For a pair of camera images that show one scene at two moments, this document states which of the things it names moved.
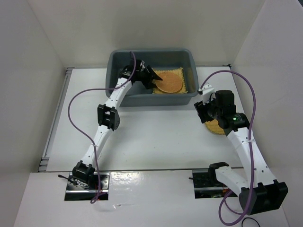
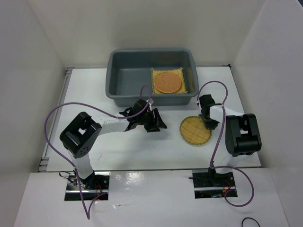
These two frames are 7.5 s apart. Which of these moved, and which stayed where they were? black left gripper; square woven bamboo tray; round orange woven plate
Moved: black left gripper
Stayed: square woven bamboo tray; round orange woven plate
